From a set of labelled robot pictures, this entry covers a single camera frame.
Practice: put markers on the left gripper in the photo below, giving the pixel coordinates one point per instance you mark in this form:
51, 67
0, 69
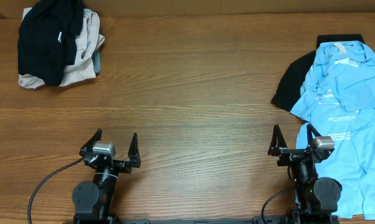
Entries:
116, 163

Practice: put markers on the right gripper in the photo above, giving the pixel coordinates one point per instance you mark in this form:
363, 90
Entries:
295, 157

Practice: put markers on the light blue printed t-shirt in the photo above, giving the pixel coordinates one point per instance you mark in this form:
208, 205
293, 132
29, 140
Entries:
337, 98

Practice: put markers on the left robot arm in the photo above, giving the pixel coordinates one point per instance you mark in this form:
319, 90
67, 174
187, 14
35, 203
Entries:
93, 199

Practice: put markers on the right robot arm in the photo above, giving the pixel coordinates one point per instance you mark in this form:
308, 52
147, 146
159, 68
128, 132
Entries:
317, 197

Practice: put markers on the black shirt on right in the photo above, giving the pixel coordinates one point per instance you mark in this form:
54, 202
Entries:
288, 90

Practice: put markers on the beige folded garment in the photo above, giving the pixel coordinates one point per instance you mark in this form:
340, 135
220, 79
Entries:
81, 70

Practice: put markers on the dark navy folded garment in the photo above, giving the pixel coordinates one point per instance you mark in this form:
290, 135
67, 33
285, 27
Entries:
46, 43

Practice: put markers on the grey-blue folded garment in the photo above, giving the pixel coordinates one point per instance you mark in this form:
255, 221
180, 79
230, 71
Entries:
93, 37

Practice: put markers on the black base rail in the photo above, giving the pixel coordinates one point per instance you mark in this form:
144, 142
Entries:
254, 220

